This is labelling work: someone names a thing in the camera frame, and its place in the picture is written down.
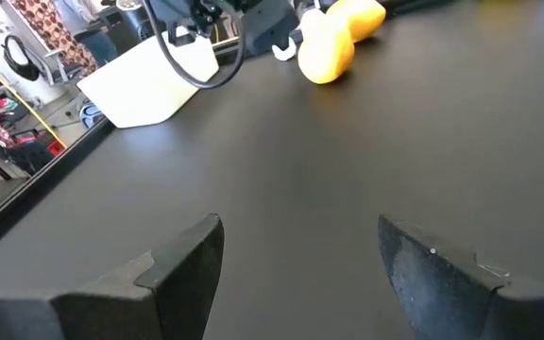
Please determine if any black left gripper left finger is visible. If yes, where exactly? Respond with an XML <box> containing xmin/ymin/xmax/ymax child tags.
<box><xmin>0</xmin><ymin>212</ymin><xmax>227</xmax><ymax>340</ymax></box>

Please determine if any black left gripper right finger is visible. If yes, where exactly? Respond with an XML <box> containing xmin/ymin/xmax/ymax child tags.
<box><xmin>377</xmin><ymin>213</ymin><xmax>544</xmax><ymax>340</ymax></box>

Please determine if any white plastic basket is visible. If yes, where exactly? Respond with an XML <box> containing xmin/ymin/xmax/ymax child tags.
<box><xmin>76</xmin><ymin>32</ymin><xmax>220</xmax><ymax>129</ymax></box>

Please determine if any grey office chair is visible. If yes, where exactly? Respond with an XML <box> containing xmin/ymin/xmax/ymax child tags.
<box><xmin>24</xmin><ymin>46</ymin><xmax>87</xmax><ymax>89</ymax></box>

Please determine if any blue round object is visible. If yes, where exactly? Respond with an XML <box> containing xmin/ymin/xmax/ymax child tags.
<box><xmin>77</xmin><ymin>102</ymin><xmax>108</xmax><ymax>131</ymax></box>

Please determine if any brown dotted curtain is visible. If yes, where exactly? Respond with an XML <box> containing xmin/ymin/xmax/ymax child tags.
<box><xmin>9</xmin><ymin>0</ymin><xmax>98</xmax><ymax>77</ymax></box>

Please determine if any red box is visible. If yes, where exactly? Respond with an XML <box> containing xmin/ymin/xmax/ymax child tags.
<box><xmin>46</xmin><ymin>139</ymin><xmax>68</xmax><ymax>158</ymax></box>

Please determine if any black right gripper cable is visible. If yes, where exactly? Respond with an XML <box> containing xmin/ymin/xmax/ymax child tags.
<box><xmin>140</xmin><ymin>0</ymin><xmax>247</xmax><ymax>91</ymax></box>

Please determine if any yellow rope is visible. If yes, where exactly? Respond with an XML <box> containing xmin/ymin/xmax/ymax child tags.
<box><xmin>0</xmin><ymin>49</ymin><xmax>68</xmax><ymax>148</ymax></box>

